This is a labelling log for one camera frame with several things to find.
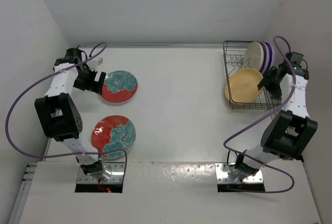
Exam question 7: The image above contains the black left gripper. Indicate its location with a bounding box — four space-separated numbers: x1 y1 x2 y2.
73 66 105 95

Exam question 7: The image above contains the lavender plate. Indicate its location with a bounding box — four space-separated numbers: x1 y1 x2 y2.
260 42 270 75
265 42 275 74

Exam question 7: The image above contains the orange plate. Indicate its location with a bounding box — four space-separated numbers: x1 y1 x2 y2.
225 68 263 103

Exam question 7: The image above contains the cream plate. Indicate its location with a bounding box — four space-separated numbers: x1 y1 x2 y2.
244 41 264 71

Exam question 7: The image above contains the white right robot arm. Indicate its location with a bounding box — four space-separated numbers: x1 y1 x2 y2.
234 52 318 176

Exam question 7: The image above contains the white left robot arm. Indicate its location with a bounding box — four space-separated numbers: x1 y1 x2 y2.
34 48 111 182

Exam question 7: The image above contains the red teal floral plate upper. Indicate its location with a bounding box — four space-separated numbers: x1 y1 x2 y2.
101 71 138 104

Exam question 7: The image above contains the red teal floral plate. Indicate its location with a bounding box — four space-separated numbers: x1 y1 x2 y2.
101 71 138 104
91 115 136 152

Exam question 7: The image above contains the red teal floral plate lower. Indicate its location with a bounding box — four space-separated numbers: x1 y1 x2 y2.
91 115 136 152

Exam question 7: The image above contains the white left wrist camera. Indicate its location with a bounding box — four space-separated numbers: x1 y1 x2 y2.
87 57 103 71

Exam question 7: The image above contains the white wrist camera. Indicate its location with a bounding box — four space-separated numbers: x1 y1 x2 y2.
288 52 303 66
87 57 103 71

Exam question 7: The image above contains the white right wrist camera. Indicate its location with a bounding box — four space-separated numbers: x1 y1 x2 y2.
288 52 303 66

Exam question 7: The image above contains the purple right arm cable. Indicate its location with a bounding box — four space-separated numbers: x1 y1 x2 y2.
223 36 295 193

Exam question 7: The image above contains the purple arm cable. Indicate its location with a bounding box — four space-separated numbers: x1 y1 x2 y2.
5 41 128 183
223 36 295 193

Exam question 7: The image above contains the grey wire dish rack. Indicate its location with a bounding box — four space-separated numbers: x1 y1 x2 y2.
223 40 281 110

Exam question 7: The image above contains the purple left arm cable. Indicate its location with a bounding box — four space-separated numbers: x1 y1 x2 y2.
5 41 128 183

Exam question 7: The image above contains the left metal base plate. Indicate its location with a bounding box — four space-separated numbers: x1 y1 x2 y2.
76 162 125 185

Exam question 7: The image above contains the metal base plate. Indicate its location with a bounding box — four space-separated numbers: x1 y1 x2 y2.
215 162 264 185
76 162 125 185

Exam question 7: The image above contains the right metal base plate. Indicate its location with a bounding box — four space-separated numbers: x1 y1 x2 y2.
215 162 264 185

